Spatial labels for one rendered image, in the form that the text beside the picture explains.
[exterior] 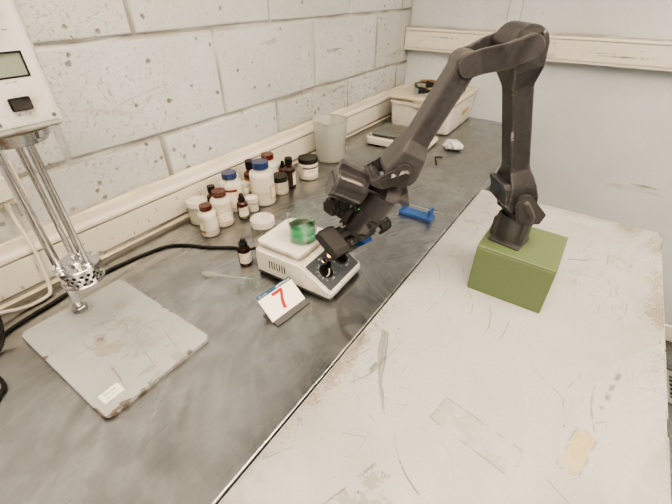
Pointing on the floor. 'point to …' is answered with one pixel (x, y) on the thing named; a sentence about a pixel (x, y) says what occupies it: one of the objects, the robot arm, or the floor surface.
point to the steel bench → (217, 347)
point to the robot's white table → (492, 386)
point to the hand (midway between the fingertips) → (345, 244)
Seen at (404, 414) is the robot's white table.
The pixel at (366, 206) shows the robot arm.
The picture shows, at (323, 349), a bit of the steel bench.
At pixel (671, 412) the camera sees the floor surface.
